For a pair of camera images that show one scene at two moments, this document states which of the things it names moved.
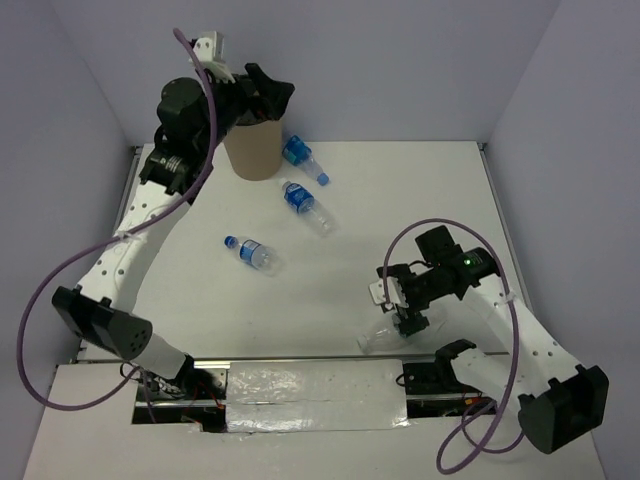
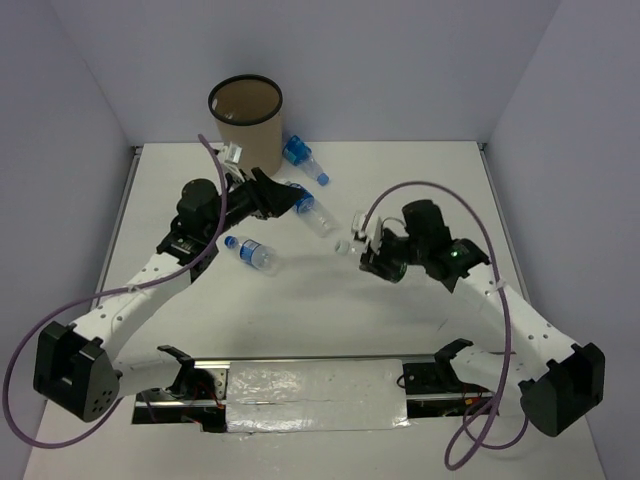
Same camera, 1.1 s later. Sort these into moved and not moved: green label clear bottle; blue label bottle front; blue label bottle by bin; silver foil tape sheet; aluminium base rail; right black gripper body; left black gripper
Moved: green label clear bottle; right black gripper body; left black gripper
Not moved: silver foil tape sheet; blue label bottle by bin; blue label bottle front; aluminium base rail
